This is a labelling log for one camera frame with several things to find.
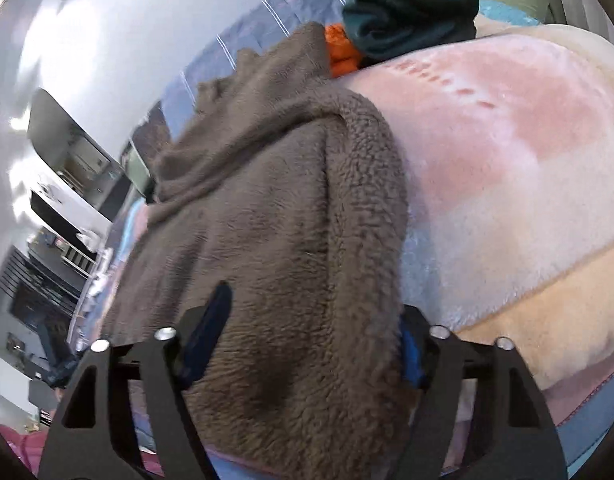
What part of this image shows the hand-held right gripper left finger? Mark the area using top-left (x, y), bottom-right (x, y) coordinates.
top-left (38, 280), bottom-right (234, 480)

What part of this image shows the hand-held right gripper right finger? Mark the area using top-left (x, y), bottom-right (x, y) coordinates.
top-left (387, 304), bottom-right (568, 480)

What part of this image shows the brown fleece garment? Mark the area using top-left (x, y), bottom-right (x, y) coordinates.
top-left (101, 21), bottom-right (422, 478)

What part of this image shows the pink plush blanket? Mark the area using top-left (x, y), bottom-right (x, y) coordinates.
top-left (69, 22), bottom-right (614, 480)

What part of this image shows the white shelf unit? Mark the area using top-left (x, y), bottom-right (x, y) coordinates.
top-left (0, 87), bottom-right (122, 411)

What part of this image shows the blue striped bedsheet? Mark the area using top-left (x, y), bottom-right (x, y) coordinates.
top-left (129, 0), bottom-right (433, 156)

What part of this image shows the orange garment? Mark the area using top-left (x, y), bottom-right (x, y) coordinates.
top-left (324, 24), bottom-right (364, 79)

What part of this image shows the dark green fleece garment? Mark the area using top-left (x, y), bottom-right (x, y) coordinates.
top-left (342, 0), bottom-right (482, 60)

